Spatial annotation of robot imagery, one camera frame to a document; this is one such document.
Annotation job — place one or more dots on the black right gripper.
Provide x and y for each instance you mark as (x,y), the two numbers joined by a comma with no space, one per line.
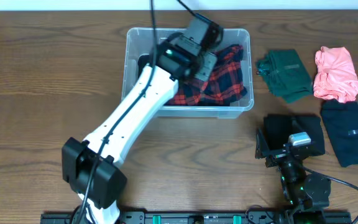
(263,151)

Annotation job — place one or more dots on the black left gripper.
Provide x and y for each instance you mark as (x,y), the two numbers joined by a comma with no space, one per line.
(199,56)

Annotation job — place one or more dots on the red plaid flannel shirt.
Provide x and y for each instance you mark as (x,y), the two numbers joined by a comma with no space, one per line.
(225,84)

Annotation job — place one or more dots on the dark green garment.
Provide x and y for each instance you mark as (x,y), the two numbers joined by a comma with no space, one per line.
(285,75)

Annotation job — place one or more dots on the pink garment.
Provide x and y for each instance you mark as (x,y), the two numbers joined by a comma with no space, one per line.
(336,78)

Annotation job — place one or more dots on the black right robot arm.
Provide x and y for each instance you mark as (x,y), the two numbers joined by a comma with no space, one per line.
(307,194)

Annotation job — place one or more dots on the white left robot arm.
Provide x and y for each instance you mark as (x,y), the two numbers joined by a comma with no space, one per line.
(91,166)

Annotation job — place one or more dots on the black folded garment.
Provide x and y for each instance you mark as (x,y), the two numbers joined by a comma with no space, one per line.
(278,128)

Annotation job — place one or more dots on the clear plastic storage bin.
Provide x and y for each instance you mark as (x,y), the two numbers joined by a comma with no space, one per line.
(139,42)

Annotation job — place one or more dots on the black garment in bin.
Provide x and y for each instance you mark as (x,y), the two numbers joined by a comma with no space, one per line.
(141,63)

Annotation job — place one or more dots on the navy folded garment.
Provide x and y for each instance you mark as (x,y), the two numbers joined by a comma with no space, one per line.
(341,123)

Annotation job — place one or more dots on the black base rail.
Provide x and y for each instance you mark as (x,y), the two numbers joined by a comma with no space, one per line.
(251,216)

